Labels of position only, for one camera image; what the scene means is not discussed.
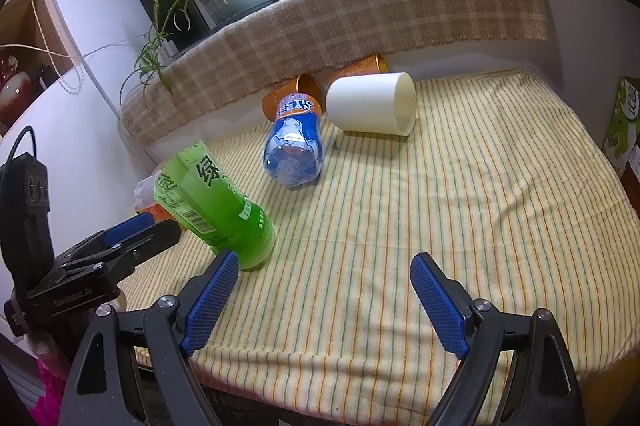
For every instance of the red ceramic jar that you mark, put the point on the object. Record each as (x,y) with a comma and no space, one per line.
(15,91)

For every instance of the striped yellow bed sheet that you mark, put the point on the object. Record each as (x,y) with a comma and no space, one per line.
(425,231)

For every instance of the white cup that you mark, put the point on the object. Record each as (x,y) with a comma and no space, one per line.
(372,103)

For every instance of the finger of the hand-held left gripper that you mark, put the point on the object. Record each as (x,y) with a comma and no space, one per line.
(137,233)

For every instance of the green plastic bottle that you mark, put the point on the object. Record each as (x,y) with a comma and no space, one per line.
(220,211)

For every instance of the orange cup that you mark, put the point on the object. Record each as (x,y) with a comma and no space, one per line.
(290,98)
(362,66)

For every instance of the white-capped orange bottle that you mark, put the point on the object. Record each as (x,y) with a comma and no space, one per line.
(150,201)

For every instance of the plaid beige blanket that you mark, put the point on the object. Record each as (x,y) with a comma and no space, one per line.
(350,21)

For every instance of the pink cloth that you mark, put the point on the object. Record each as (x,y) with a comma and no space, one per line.
(47,386)

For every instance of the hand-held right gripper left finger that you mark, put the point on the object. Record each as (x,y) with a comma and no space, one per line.
(210,301)

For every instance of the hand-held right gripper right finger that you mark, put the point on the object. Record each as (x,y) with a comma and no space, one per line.
(440,306)

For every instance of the green printed carton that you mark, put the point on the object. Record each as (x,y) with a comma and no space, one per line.
(625,126)

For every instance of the blue plastic bottle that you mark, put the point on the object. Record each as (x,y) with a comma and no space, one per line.
(295,141)

